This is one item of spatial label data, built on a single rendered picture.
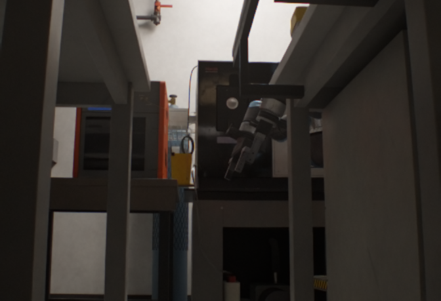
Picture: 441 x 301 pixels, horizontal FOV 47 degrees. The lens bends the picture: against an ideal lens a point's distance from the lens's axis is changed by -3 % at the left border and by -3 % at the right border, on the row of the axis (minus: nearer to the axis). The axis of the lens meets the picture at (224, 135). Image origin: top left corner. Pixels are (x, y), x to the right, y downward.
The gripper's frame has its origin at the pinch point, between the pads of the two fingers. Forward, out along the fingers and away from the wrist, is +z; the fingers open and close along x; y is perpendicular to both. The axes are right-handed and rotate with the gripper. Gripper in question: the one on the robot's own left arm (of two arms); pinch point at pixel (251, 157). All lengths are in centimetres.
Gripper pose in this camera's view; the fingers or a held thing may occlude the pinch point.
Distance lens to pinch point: 183.1
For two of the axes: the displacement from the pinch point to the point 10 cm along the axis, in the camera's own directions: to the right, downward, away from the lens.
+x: -0.1, -0.9, -10.0
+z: -4.0, 9.1, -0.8
